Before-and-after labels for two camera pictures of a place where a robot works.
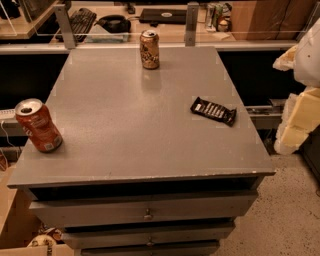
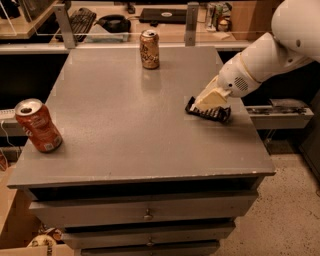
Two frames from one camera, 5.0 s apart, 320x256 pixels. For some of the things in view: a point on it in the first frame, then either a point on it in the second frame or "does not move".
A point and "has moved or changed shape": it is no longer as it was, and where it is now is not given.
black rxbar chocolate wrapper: x=214 y=110 has moved or changed shape
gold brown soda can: x=149 y=45 does not move
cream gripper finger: x=300 y=117 → x=210 y=99
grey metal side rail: x=267 y=116 does not move
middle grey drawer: x=75 y=235 does not move
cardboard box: x=19 y=224 does not move
